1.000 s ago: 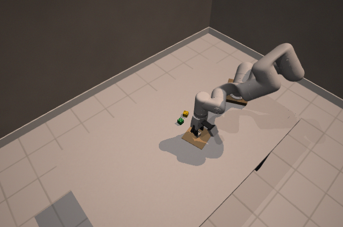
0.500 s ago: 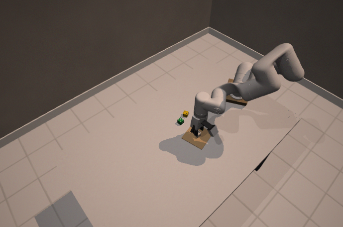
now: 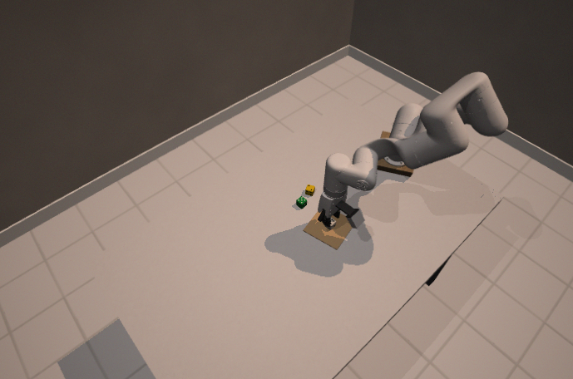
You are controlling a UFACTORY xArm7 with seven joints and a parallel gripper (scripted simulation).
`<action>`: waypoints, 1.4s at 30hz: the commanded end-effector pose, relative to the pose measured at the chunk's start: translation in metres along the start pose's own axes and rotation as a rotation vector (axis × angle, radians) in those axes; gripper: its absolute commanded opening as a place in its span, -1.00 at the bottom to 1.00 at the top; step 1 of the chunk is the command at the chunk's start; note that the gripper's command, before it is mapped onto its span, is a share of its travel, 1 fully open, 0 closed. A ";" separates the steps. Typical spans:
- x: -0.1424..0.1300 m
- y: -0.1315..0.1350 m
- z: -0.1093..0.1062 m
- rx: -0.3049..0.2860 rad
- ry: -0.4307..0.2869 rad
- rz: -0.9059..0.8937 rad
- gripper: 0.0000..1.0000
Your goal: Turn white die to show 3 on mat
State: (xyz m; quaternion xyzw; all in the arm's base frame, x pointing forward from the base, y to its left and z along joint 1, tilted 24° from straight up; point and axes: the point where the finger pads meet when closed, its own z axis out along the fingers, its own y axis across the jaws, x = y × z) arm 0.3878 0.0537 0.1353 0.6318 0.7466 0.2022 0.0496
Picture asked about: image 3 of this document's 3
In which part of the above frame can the white die with black pips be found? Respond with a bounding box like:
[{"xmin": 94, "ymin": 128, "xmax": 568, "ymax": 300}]
[{"xmin": 324, "ymin": 218, "xmax": 336, "ymax": 230}]

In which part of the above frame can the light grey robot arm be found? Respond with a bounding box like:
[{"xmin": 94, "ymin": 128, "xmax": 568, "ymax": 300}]
[{"xmin": 324, "ymin": 72, "xmax": 508, "ymax": 198}]

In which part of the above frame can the yellow die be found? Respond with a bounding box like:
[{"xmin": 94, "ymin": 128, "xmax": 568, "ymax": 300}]
[{"xmin": 305, "ymin": 185, "xmax": 315, "ymax": 196}]

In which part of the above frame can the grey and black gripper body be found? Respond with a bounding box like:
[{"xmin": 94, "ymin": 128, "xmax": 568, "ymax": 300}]
[{"xmin": 318, "ymin": 191, "xmax": 348, "ymax": 219}]

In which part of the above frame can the brown flat mat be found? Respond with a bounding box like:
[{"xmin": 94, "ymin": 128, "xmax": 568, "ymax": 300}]
[{"xmin": 303, "ymin": 211, "xmax": 352, "ymax": 250}]

